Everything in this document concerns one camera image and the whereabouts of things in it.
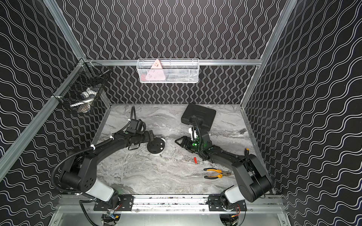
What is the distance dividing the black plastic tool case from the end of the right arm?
10.6 inches

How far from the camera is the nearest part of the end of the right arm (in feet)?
2.31

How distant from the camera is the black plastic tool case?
1.05m
